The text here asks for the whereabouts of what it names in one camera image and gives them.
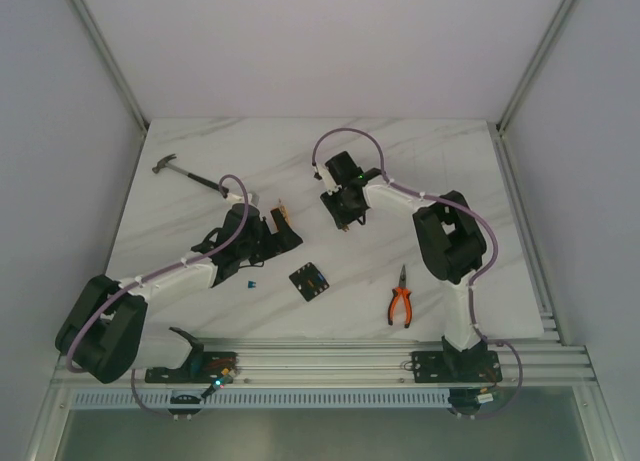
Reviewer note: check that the black fuse box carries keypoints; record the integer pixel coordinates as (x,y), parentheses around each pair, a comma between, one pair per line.
(309,281)

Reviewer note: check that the aluminium rail frame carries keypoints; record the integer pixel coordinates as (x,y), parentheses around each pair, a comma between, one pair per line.
(385,363)

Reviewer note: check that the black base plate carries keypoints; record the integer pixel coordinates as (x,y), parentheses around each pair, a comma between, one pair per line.
(200,368)
(438,367)

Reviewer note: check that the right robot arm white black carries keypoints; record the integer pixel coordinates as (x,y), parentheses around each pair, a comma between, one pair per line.
(449,239)

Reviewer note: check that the orange terminal block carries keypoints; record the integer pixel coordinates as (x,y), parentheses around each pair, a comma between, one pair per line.
(282,213)

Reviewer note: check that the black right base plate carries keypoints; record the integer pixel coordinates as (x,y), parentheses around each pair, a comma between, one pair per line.
(438,367)

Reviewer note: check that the claw hammer black handle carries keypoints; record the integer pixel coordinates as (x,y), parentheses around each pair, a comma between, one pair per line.
(167,162)

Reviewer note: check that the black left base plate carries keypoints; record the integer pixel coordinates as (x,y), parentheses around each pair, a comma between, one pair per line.
(200,368)

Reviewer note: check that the white slotted cable duct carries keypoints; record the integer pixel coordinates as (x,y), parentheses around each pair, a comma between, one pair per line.
(157,399)

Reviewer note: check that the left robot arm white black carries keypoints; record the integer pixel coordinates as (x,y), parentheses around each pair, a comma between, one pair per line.
(106,333)

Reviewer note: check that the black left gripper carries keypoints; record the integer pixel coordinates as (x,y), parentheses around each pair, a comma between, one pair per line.
(275,230)

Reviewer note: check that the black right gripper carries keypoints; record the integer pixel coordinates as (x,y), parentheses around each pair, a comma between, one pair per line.
(341,219)

